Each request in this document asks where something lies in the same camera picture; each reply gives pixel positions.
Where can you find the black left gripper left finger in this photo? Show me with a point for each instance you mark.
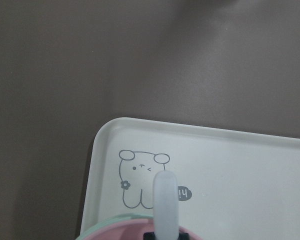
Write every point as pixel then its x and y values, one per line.
pixel 149 236

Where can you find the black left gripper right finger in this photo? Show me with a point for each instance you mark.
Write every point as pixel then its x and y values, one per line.
pixel 183 236

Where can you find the small pink bowl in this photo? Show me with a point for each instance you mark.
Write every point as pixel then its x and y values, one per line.
pixel 133 227

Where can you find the white ceramic spoon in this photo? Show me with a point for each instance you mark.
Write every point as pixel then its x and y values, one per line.
pixel 165 206

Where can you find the cream rabbit tray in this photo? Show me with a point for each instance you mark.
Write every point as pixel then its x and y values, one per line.
pixel 247 182

